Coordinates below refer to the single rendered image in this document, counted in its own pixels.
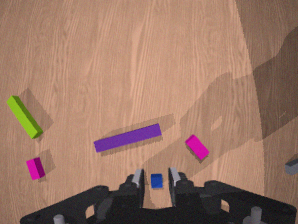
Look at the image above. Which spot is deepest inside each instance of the purple rod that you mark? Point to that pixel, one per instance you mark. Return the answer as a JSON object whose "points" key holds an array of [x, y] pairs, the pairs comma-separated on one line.
{"points": [[127, 138]]}

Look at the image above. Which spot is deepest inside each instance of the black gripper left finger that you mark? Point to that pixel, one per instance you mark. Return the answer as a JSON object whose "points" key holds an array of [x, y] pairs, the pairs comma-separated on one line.
{"points": [[73, 209]]}

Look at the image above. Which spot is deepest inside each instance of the grey rod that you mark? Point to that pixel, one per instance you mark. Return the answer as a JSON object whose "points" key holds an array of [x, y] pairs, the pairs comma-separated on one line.
{"points": [[292, 167]]}

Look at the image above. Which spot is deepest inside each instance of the lime green rod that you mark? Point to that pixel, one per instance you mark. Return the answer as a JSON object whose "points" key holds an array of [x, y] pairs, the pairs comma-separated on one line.
{"points": [[24, 117]]}

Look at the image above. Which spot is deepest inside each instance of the small blue cube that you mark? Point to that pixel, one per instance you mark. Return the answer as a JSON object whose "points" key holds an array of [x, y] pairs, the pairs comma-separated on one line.
{"points": [[156, 181]]}

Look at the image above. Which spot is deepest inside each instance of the magenta block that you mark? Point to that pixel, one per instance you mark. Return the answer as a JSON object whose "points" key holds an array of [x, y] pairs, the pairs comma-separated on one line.
{"points": [[35, 168], [197, 147]]}

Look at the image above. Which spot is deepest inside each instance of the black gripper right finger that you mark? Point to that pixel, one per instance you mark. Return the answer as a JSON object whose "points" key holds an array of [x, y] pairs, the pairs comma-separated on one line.
{"points": [[244, 207]]}

